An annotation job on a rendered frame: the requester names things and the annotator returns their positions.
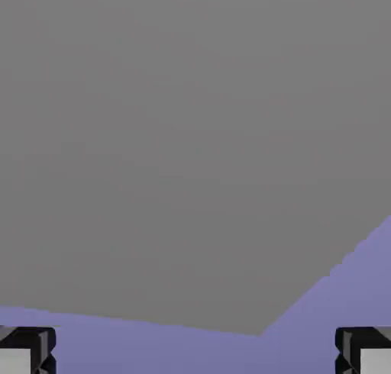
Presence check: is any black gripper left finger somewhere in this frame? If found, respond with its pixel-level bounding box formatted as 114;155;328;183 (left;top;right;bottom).
0;325;57;374

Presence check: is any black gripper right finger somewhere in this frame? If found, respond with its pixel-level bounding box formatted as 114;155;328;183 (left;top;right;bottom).
334;325;391;374

